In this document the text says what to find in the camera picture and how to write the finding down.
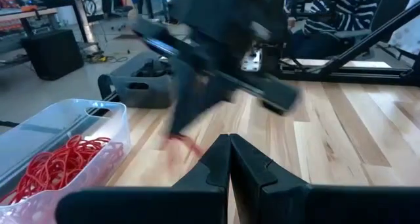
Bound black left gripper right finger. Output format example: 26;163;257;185
230;133;308;224

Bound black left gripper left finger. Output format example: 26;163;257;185
173;133;232;189

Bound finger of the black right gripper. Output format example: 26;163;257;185
169;58;211;138
193;71;239;120

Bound red rubber band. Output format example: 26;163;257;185
162;133;206;172

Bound red rubber bands tangle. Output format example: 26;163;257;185
0;141;86;205
64;134;124;172

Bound black rubber bands heap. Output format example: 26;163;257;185
131;58;175;78

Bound grey plastic basket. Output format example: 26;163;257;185
97;50;180;109

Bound black office chair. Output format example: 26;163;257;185
108;0;135;20

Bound clear plastic basket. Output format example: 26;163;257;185
0;98;131;224

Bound person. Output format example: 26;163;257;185
287;0;381;59

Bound black cabinet box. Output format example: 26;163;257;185
21;29;85;81

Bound wooden top workbench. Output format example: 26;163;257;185
0;7;60;67

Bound white arm base bracket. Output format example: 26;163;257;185
241;48;263;72

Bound yellow and black floor cables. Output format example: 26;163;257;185
85;51;129;64

